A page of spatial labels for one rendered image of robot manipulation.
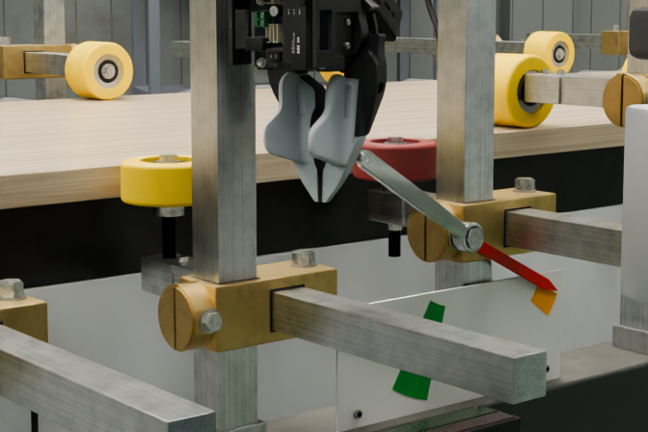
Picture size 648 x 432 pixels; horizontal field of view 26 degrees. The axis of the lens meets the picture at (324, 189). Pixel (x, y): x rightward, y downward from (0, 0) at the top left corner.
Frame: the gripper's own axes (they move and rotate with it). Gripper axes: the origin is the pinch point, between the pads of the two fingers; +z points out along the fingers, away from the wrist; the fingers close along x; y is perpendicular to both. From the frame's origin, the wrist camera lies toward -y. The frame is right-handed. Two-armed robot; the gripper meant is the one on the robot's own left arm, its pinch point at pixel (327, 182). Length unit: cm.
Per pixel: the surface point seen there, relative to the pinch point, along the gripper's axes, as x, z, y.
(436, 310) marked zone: 0.3, 12.6, -16.8
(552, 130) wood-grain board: -7, 1, -58
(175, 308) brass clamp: -10.3, 9.5, 4.7
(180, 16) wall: -296, -4, -374
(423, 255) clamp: -1.8, 8.4, -18.7
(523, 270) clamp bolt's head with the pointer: 4.1, 10.4, -26.0
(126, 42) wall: -311, 6, -358
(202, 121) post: -9.5, -4.2, 2.2
